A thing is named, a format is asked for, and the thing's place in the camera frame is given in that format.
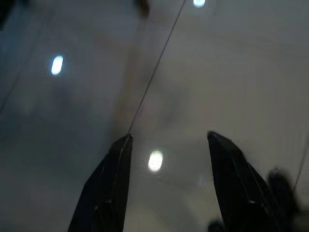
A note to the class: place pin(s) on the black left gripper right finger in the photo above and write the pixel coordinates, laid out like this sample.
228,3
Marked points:
236,188

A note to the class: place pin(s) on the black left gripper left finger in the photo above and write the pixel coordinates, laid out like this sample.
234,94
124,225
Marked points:
106,193

